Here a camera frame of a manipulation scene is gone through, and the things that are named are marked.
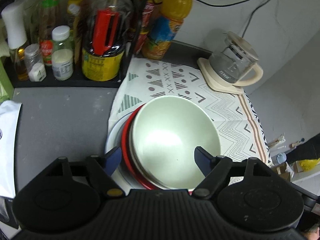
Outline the white plate blue lettering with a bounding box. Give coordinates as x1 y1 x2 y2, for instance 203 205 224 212
105 114 133 193

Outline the pale green bowl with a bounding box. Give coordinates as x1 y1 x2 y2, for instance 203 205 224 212
133 96 221 191
128 108 169 190

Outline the black metal kitchen rack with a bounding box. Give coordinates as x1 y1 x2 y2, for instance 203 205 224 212
1 0 147 87

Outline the patterned fringed table cloth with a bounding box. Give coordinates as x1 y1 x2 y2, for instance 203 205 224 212
108 58 272 166

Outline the light blue bottle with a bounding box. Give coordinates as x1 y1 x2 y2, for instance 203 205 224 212
276 153 287 165

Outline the cream kettle base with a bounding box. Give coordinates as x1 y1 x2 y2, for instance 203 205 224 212
197 57 244 95

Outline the glass electric kettle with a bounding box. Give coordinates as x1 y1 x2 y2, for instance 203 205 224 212
209 31 264 87

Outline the white paper package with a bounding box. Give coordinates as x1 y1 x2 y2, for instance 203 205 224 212
0 100 21 199

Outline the clear spice jar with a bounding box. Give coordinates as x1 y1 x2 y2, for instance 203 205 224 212
24 43 47 82

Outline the white cap small bottle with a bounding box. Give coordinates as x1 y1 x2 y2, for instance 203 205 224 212
52 25 73 81

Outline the green carton box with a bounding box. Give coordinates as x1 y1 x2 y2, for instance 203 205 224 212
0 62 14 103

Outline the dark soy sauce bottle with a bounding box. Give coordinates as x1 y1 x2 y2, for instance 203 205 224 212
82 0 132 82

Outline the red drink can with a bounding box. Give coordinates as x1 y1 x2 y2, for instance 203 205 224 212
133 0 155 55

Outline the orange juice bottle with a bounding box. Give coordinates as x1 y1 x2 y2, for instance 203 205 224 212
142 0 193 60

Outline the green label sauce bottle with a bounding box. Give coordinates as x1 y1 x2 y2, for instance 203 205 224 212
39 0 61 66

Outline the white spray bottle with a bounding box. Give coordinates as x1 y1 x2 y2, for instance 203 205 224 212
1 2 29 81

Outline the right black power cable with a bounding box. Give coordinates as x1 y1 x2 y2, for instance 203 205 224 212
241 0 282 38

